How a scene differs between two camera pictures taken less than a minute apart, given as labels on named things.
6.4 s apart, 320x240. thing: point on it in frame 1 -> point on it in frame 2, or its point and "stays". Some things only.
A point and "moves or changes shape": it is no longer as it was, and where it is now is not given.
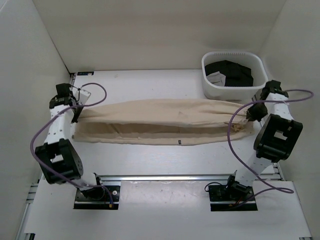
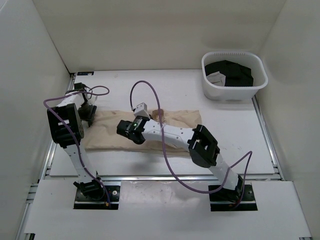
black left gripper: (75, 117) -> (90, 117)
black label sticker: (85, 73) stays
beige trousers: (162, 122) moves or changes shape
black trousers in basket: (236, 74) stays
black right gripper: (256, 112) -> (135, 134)
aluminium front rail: (165, 178) stays
